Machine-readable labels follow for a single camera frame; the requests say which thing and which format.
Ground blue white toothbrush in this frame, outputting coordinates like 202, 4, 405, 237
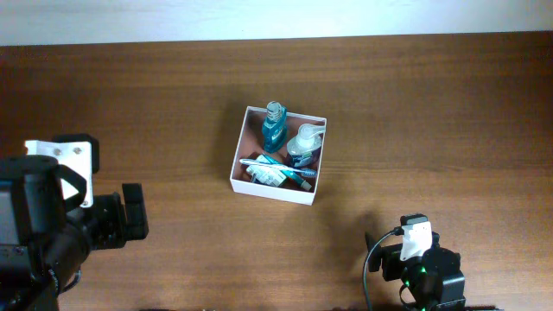
239, 159, 318, 178

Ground teal toothpaste tube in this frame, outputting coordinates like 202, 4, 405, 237
257, 155, 312, 191

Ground dark blue pump soap bottle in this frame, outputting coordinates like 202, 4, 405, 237
285, 124, 326, 168

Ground green white soap bar box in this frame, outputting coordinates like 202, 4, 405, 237
246, 165, 287, 187

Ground teal mouthwash bottle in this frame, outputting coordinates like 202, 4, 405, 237
262, 101, 287, 153

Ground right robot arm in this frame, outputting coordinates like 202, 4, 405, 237
362, 213, 466, 311

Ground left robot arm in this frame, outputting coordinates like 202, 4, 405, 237
1, 134, 149, 310

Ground white open cardboard box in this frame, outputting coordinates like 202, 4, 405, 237
229, 106, 326, 206

